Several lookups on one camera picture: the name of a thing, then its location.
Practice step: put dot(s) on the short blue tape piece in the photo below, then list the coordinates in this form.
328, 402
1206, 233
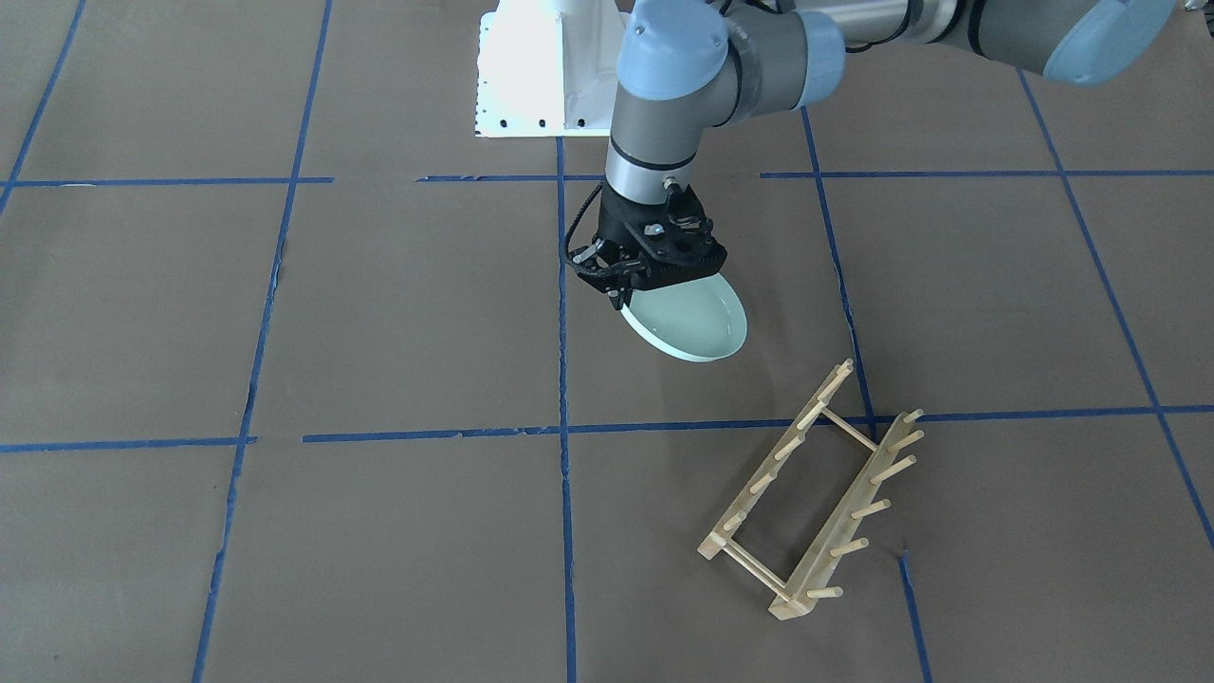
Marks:
920, 643

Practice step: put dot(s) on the long horizontal blue tape strip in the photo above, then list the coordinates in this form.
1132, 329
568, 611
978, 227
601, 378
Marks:
601, 428

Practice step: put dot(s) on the far blue tape strip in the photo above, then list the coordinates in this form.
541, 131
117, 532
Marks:
35, 37
1110, 294

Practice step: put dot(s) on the pale green oval plate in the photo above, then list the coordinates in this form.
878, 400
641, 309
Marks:
702, 320

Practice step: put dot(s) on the upper horizontal blue tape strip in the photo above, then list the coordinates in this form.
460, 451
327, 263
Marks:
839, 175

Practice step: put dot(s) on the wooden peg plate rack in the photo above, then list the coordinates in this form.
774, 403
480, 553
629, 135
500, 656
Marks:
828, 474

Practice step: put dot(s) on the long vertical blue tape strip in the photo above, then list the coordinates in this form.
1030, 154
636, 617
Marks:
570, 624

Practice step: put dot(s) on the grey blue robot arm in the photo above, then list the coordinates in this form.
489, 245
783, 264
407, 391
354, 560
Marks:
688, 66

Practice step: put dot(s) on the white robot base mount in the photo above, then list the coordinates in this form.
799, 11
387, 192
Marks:
548, 68

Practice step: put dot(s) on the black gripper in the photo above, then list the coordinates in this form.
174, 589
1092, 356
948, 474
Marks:
617, 231

